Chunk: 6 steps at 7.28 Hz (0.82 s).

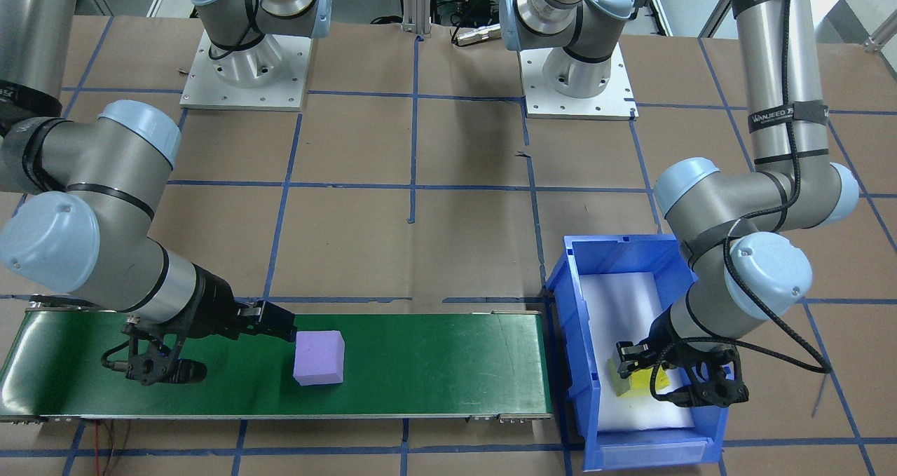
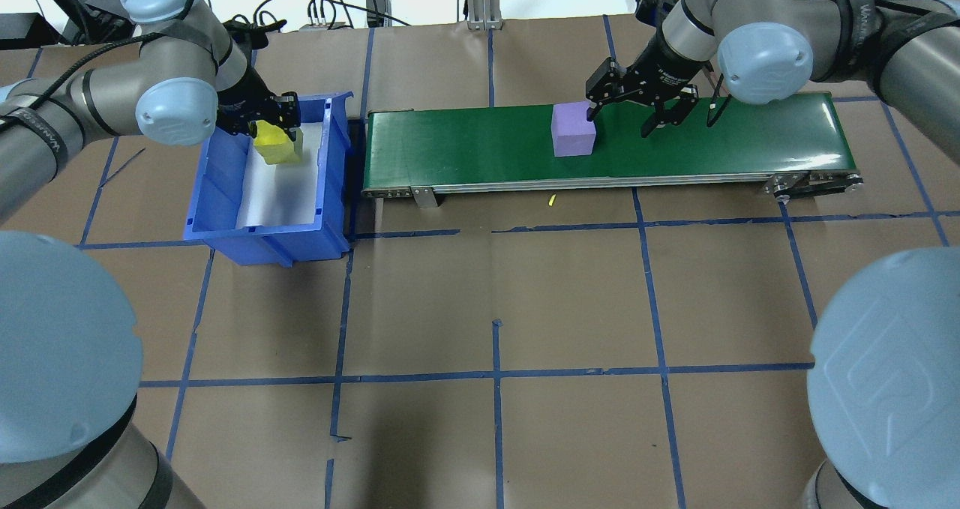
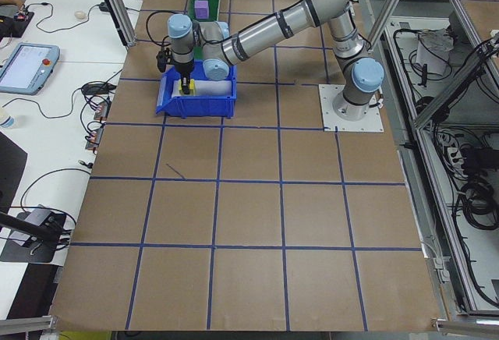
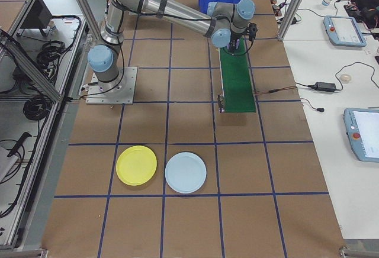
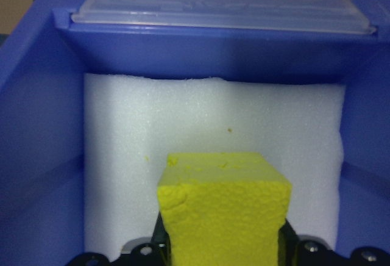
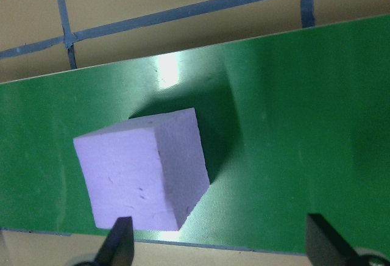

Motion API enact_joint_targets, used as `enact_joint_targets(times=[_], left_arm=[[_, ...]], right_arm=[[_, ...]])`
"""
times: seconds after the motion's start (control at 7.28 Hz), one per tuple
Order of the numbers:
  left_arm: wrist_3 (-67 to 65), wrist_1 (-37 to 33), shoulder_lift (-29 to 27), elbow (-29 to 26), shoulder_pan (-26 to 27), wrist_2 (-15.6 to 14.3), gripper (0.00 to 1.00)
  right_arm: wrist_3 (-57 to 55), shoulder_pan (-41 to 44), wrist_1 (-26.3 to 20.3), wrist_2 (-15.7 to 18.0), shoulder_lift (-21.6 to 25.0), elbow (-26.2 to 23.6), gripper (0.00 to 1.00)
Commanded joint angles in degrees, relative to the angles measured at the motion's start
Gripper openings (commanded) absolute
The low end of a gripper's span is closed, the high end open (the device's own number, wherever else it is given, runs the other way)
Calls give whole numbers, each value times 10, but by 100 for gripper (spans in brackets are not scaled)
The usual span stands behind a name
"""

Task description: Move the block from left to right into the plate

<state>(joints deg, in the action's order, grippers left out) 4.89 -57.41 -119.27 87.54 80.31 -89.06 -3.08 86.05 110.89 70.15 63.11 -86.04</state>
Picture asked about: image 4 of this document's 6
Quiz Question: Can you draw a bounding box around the black electronics board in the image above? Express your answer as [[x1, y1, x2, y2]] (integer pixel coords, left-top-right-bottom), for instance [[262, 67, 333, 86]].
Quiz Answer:
[[343, 0, 364, 16]]

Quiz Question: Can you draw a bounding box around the black control box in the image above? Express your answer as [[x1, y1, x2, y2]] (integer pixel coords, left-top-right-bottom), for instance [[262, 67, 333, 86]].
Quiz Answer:
[[18, 0, 54, 31]]

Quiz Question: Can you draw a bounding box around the light blue plastic plate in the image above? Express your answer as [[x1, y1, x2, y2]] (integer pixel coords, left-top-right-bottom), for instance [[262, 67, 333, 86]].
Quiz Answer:
[[164, 151, 207, 194]]

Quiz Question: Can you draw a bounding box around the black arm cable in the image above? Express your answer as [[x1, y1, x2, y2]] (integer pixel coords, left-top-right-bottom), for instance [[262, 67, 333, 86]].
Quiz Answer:
[[106, 0, 254, 57]]

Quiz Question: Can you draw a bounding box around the red black conveyor wire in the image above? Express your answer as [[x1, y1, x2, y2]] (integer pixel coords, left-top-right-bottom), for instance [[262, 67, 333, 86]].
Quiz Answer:
[[253, 86, 297, 96]]

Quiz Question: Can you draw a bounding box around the white square base plate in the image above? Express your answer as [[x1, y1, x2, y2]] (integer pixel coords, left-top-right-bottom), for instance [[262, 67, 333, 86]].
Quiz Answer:
[[85, 66, 139, 105]]

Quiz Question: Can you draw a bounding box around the black adapter power cable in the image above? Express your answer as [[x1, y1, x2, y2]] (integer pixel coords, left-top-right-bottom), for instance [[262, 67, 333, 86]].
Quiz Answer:
[[295, 62, 379, 93]]

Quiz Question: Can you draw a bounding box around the black power adapter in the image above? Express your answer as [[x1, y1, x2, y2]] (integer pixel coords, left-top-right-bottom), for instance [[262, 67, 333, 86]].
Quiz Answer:
[[314, 81, 338, 92]]

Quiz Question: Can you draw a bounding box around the black barrel plug cable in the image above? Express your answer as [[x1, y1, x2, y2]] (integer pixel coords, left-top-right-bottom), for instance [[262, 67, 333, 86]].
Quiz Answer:
[[300, 98, 325, 113]]

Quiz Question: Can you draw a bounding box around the grey sheet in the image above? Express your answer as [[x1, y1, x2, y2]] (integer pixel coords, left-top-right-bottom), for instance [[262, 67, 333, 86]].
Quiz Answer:
[[0, 145, 22, 183]]

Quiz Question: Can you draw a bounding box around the aluminium table rail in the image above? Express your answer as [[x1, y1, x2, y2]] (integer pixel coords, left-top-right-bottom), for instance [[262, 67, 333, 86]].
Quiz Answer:
[[0, 247, 49, 258], [337, 238, 379, 258]]

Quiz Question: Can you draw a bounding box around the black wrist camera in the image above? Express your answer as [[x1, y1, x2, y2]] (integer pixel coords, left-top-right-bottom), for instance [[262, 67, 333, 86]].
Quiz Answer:
[[246, 22, 258, 40]]

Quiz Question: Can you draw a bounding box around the black cable coil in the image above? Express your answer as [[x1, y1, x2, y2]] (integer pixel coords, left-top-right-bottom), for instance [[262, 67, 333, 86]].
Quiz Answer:
[[36, 40, 74, 74], [23, 95, 50, 122]]

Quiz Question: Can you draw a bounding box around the metal bar V frame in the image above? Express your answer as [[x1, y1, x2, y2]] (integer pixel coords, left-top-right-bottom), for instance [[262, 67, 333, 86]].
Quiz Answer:
[[0, 0, 103, 253]]

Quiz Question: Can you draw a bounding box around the aluminium profile post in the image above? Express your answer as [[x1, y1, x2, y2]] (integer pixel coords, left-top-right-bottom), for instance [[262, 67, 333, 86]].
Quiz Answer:
[[277, 0, 315, 42]]

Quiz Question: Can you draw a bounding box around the green conveyor belt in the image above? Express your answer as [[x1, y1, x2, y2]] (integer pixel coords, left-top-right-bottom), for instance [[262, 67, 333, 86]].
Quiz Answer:
[[215, 36, 257, 114]]

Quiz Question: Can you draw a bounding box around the yellow plastic plate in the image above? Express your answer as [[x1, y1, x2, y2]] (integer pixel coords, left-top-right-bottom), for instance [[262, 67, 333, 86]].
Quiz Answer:
[[115, 145, 158, 186]]

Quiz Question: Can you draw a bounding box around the black handle tool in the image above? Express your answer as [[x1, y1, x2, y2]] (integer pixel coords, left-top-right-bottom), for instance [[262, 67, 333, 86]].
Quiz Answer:
[[7, 132, 33, 157]]

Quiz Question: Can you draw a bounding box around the light blue teach pendant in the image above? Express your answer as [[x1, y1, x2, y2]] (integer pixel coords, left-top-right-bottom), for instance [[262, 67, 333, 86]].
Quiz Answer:
[[322, 15, 367, 48], [343, 107, 379, 163]]

